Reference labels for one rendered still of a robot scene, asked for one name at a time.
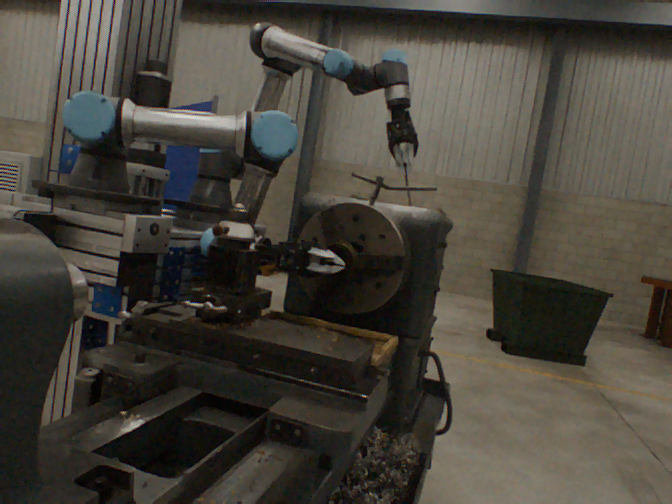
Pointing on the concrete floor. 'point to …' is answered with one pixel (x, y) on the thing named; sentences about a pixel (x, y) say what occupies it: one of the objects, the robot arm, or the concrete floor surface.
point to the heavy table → (659, 311)
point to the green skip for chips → (544, 316)
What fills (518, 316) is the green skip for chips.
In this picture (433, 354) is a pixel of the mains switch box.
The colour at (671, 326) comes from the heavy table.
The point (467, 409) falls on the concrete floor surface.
